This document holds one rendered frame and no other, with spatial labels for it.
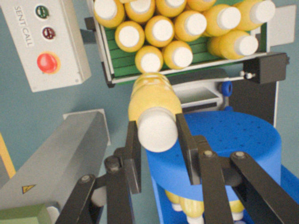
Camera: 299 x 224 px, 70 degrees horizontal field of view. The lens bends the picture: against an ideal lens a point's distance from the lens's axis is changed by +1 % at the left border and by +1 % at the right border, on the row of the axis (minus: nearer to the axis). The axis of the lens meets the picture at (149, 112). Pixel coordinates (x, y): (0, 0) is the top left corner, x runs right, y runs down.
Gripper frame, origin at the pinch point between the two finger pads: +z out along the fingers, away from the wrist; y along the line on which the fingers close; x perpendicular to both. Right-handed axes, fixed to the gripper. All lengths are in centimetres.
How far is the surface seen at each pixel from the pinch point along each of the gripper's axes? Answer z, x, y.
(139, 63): 31.3, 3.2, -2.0
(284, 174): 79, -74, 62
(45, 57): 24.4, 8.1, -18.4
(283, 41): 52, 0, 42
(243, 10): 33.0, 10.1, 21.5
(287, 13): 52, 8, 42
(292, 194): 65, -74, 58
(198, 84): 43.8, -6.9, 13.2
